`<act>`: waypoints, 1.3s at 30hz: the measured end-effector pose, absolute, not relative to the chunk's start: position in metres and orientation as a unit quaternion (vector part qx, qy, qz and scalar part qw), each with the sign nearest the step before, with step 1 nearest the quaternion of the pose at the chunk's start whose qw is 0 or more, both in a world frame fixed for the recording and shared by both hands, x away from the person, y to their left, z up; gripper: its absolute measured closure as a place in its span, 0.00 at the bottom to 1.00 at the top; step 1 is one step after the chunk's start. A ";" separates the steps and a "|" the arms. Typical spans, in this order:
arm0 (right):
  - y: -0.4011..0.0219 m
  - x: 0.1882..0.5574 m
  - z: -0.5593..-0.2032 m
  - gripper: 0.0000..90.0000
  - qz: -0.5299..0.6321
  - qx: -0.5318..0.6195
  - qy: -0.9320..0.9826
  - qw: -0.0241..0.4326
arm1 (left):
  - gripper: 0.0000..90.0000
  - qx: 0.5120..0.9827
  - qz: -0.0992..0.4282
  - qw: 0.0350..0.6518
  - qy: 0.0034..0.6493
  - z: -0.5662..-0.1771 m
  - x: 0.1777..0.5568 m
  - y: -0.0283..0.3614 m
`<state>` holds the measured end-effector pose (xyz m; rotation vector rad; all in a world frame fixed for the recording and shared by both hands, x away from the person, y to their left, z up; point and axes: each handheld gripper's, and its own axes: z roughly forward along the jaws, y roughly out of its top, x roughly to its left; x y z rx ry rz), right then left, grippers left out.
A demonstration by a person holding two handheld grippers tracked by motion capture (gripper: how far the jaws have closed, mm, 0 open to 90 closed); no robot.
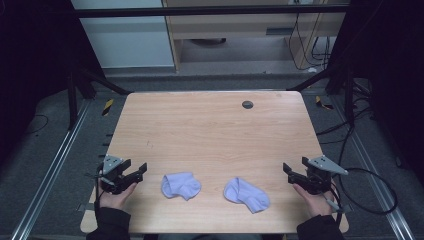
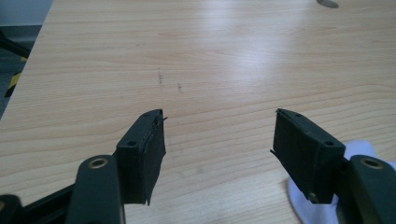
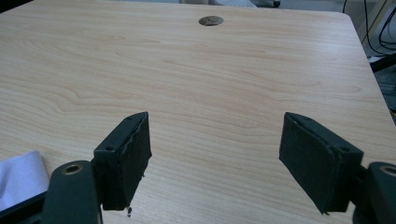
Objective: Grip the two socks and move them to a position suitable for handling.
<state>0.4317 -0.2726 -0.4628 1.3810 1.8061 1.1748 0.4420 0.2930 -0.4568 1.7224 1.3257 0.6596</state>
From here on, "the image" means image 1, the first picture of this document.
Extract black looped floor cable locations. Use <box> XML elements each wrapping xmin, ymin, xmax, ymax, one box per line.
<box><xmin>333</xmin><ymin>167</ymin><xmax>399</xmax><ymax>216</ymax></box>

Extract left hand-held gripper black cable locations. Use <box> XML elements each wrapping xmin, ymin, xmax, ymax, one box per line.
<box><xmin>93</xmin><ymin>162</ymin><xmax>105</xmax><ymax>223</ymax></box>

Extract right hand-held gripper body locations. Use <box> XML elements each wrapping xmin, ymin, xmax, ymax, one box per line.
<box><xmin>298</xmin><ymin>155</ymin><xmax>349</xmax><ymax>196</ymax></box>

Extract thin black floor cable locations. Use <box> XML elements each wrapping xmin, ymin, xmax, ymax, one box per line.
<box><xmin>27</xmin><ymin>114</ymin><xmax>50</xmax><ymax>135</ymax></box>

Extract person's left hand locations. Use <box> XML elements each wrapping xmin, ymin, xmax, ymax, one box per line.
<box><xmin>97</xmin><ymin>179</ymin><xmax>139</xmax><ymax>211</ymax></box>

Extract light wooden desk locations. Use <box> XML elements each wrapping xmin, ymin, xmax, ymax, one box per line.
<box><xmin>162</xmin><ymin>0</ymin><xmax>351</xmax><ymax>73</ymax></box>

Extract black metal stand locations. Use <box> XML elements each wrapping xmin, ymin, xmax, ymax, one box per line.
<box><xmin>66</xmin><ymin>68</ymin><xmax>132</xmax><ymax>131</ymax></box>
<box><xmin>286</xmin><ymin>64</ymin><xmax>356</xmax><ymax>128</ymax></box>

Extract light blue sock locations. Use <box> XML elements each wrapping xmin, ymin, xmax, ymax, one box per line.
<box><xmin>223</xmin><ymin>176</ymin><xmax>271</xmax><ymax>215</ymax></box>
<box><xmin>160</xmin><ymin>171</ymin><xmax>202</xmax><ymax>202</ymax></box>

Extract yellow black striped tape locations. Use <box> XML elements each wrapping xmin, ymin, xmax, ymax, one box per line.
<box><xmin>315</xmin><ymin>95</ymin><xmax>335</xmax><ymax>111</ymax></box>
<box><xmin>101</xmin><ymin>98</ymin><xmax>115</xmax><ymax>117</ymax></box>

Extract black curtain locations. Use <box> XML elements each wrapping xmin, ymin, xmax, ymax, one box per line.
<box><xmin>328</xmin><ymin>0</ymin><xmax>424</xmax><ymax>186</ymax></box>
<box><xmin>0</xmin><ymin>0</ymin><xmax>104</xmax><ymax>164</ymax></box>

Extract right hand-held gripper cable grey plug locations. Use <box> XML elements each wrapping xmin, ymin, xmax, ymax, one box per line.
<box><xmin>323</xmin><ymin>181</ymin><xmax>344</xmax><ymax>229</ymax></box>

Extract black floor cables bundle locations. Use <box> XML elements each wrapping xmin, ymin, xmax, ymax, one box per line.
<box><xmin>315</xmin><ymin>79</ymin><xmax>376</xmax><ymax>168</ymax></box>

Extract white cabinet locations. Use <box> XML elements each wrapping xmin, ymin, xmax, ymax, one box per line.
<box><xmin>70</xmin><ymin>0</ymin><xmax>176</xmax><ymax>70</ymax></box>

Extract person's right hand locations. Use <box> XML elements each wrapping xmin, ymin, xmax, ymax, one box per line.
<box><xmin>292</xmin><ymin>183</ymin><xmax>335</xmax><ymax>220</ymax></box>

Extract black hanging desk cables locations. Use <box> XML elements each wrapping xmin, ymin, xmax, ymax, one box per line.
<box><xmin>287</xmin><ymin>12</ymin><xmax>332</xmax><ymax>72</ymax></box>

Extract aluminium floor rail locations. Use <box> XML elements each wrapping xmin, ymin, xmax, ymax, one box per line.
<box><xmin>9</xmin><ymin>99</ymin><xmax>92</xmax><ymax>240</ymax></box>
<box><xmin>328</xmin><ymin>96</ymin><xmax>416</xmax><ymax>240</ymax></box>

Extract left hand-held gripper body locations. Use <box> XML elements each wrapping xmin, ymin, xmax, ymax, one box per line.
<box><xmin>98</xmin><ymin>154</ymin><xmax>135</xmax><ymax>196</ymax></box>

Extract black frame crossbar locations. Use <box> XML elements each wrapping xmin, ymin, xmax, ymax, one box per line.
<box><xmin>71</xmin><ymin>4</ymin><xmax>351</xmax><ymax>19</ymax></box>

